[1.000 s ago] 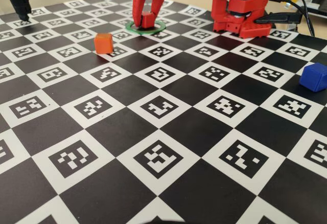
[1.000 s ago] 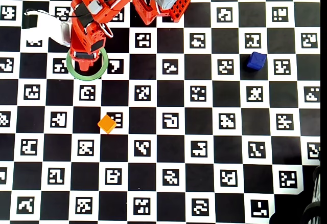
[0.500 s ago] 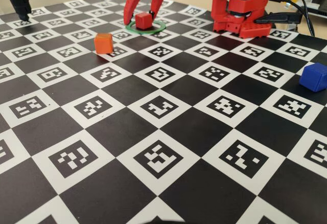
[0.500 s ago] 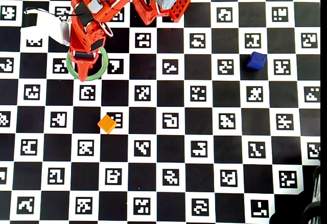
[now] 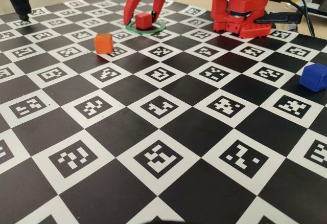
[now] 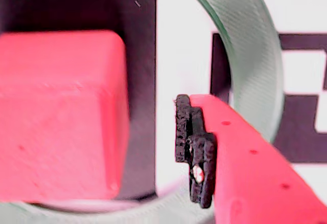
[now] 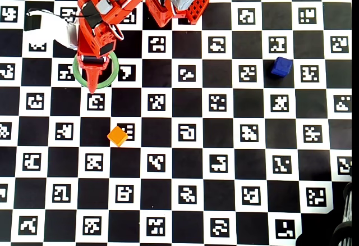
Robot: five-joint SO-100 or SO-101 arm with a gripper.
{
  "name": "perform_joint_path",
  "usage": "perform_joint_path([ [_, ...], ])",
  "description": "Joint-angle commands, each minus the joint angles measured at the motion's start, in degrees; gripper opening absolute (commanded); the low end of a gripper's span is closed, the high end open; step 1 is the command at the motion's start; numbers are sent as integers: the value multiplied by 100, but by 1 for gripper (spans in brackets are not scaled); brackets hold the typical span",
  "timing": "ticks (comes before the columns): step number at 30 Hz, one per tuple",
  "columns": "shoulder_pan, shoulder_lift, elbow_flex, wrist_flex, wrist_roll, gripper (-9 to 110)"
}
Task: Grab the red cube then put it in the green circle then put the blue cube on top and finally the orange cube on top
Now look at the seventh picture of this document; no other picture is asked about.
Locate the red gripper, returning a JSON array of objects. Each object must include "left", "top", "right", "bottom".
[{"left": 77, "top": 21, "right": 117, "bottom": 94}]

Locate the orange cube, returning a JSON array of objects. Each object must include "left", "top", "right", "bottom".
[{"left": 107, "top": 125, "right": 129, "bottom": 148}]

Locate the blue cube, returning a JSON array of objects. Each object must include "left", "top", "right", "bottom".
[{"left": 270, "top": 56, "right": 293, "bottom": 78}]

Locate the red perforated robot base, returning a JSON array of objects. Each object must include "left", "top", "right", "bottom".
[{"left": 145, "top": 0, "right": 211, "bottom": 29}]

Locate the small grey box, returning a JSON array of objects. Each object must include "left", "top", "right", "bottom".
[{"left": 96, "top": 0, "right": 113, "bottom": 14}]

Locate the black white marker mat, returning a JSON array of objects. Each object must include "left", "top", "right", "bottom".
[{"left": 0, "top": 0, "right": 353, "bottom": 246}]

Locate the green ring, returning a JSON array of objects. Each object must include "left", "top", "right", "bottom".
[{"left": 72, "top": 49, "right": 120, "bottom": 90}]

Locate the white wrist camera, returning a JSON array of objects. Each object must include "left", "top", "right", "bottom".
[{"left": 24, "top": 8, "right": 80, "bottom": 51}]

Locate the black camera stand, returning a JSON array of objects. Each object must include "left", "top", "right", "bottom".
[{"left": 332, "top": 181, "right": 353, "bottom": 246}]

